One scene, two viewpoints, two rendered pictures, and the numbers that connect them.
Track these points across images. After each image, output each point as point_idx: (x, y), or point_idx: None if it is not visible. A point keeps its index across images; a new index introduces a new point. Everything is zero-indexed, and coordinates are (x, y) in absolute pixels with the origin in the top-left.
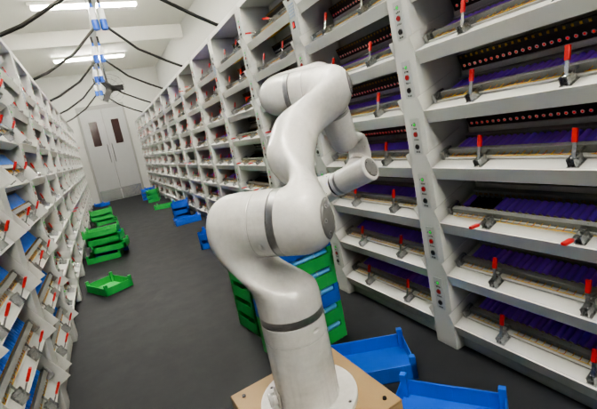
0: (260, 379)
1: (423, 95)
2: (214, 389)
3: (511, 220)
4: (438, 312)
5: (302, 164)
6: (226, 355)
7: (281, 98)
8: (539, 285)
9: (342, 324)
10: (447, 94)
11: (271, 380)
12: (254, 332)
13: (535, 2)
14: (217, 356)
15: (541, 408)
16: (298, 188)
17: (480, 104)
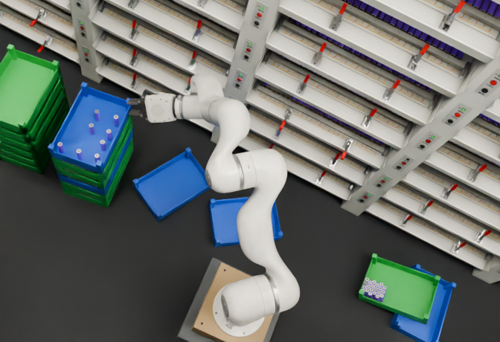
0: (88, 227)
1: (270, 32)
2: (52, 253)
3: (304, 114)
4: (218, 131)
5: (283, 268)
6: (26, 210)
7: (236, 190)
8: (306, 141)
9: (132, 149)
10: (288, 28)
11: (209, 305)
12: (32, 170)
13: (395, 46)
14: (15, 214)
15: (286, 191)
16: (291, 291)
17: (322, 72)
